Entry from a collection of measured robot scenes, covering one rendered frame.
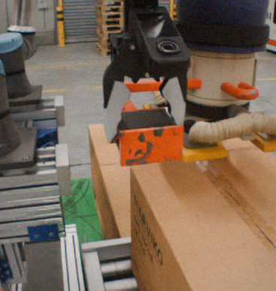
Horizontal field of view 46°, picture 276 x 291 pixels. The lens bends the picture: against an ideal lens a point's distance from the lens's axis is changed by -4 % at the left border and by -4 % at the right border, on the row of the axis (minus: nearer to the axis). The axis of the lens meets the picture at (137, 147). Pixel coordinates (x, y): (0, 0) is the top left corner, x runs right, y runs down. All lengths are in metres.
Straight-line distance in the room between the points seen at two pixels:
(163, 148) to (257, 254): 0.32
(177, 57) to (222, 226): 0.45
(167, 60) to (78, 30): 10.15
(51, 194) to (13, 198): 0.10
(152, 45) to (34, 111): 1.00
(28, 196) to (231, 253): 0.53
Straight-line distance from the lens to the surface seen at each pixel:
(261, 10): 0.75
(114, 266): 1.19
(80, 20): 10.46
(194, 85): 0.75
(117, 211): 1.44
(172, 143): 0.45
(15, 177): 0.88
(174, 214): 0.75
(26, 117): 1.34
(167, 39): 0.37
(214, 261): 0.65
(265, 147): 0.76
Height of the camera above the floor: 1.40
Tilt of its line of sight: 26 degrees down
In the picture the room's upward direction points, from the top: straight up
